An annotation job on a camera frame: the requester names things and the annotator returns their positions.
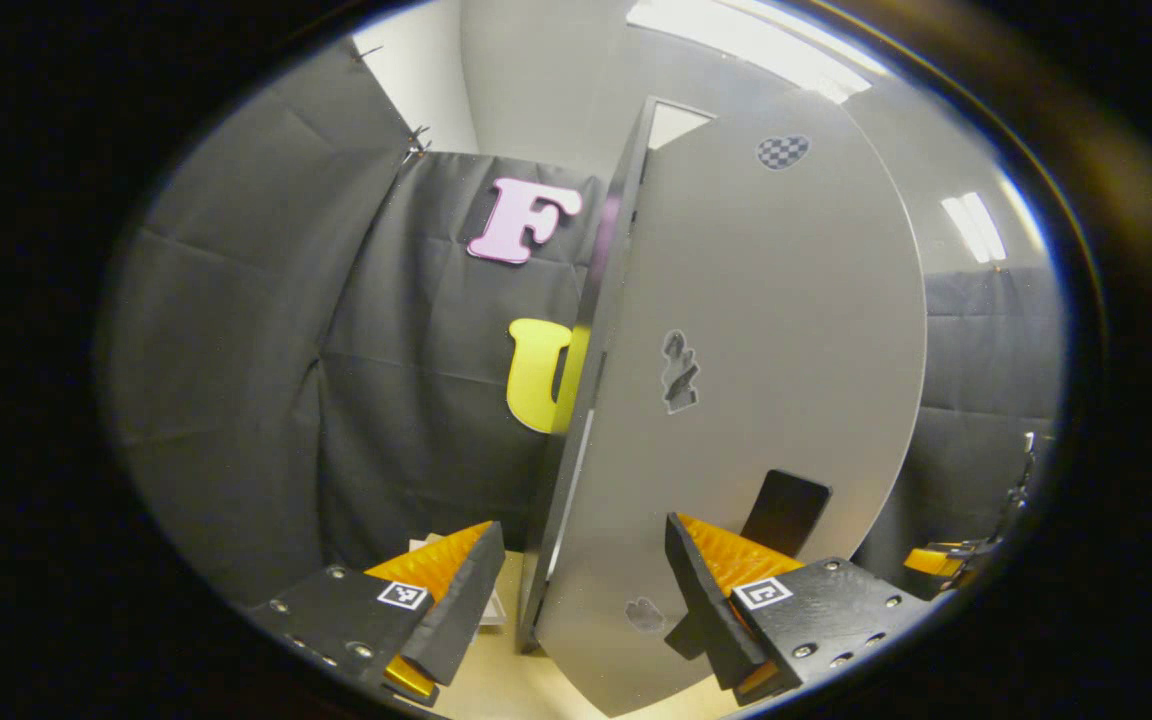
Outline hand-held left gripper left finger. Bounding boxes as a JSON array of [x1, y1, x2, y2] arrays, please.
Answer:
[[241, 520, 508, 709]]

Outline grey shoe cabinet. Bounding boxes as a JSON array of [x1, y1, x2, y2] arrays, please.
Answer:
[[519, 95, 717, 656]]

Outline white paper booklets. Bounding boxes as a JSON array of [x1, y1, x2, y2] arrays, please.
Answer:
[[408, 535, 509, 629]]

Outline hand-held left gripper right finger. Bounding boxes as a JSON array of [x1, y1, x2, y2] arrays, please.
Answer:
[[664, 513, 962, 709]]

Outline black backdrop cloth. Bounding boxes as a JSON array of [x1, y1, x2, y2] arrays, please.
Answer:
[[316, 150, 607, 571], [101, 40, 417, 606], [851, 265, 1067, 591]]

